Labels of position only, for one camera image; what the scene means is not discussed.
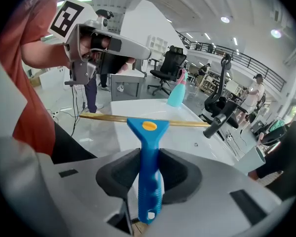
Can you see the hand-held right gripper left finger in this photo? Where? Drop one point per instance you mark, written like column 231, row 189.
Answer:
column 88, row 194

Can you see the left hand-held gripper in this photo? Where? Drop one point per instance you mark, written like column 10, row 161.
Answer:
column 71, row 48

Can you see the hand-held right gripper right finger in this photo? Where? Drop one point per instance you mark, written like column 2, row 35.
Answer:
column 207, row 206

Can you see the blue squeegee brass blade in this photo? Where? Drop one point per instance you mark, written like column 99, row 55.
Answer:
column 148, row 162

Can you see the person's left forearm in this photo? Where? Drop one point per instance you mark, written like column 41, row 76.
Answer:
column 47, row 55

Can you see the person's left hand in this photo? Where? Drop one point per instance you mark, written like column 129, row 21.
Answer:
column 85, row 46

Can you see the white shelf unit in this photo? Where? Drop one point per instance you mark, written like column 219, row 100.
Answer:
column 158, row 44

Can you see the grey desk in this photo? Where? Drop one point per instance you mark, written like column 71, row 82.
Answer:
column 128, row 80

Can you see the black mesh office chair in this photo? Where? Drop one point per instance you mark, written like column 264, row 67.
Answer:
column 171, row 63

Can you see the person's black trousers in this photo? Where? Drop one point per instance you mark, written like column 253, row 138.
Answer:
column 69, row 147

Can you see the teal spray bottle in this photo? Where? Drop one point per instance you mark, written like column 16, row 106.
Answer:
column 177, row 92

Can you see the pale teal cup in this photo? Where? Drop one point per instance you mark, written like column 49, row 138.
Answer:
column 251, row 160

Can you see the group of ceiling strip lights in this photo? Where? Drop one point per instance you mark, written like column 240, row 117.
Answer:
column 207, row 36

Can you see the wicker chair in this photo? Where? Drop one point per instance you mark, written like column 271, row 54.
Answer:
column 206, row 83

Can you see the white cabinet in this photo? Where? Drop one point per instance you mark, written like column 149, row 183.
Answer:
column 54, row 79

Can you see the round ceiling downlight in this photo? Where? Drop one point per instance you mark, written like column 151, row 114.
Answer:
column 225, row 19
column 276, row 33

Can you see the brown cardboard box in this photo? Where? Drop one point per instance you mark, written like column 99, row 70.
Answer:
column 35, row 79

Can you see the person's red shirt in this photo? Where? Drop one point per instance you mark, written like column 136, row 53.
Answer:
column 27, row 83

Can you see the black mezzanine railing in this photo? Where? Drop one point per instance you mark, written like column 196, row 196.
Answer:
column 249, row 62

